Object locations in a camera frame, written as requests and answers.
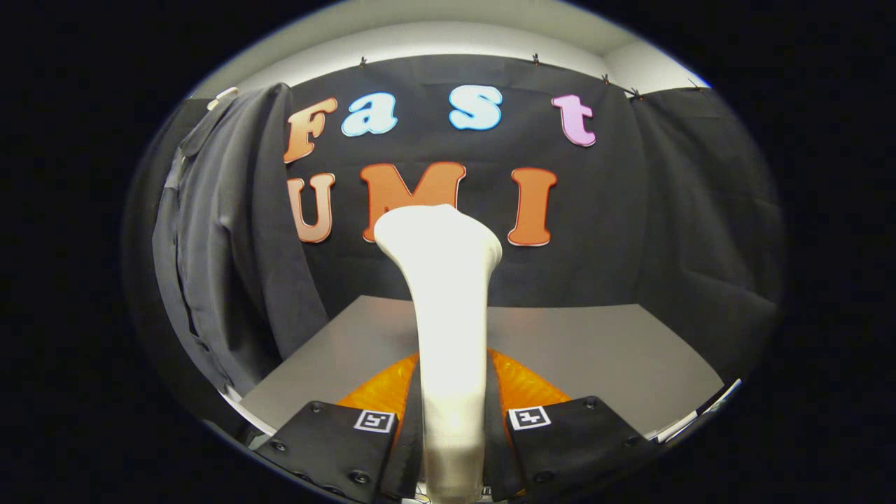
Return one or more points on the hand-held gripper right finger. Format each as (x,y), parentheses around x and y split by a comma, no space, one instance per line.
(581,448)

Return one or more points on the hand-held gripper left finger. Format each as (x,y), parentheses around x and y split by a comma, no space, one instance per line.
(329,448)

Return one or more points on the white garment steamer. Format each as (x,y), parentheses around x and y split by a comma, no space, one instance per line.
(448,315)

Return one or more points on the dark grey button shirt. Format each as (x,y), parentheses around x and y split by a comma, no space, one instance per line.
(231,245)

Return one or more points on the grey drawer cabinet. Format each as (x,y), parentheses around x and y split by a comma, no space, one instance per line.
(595,350)

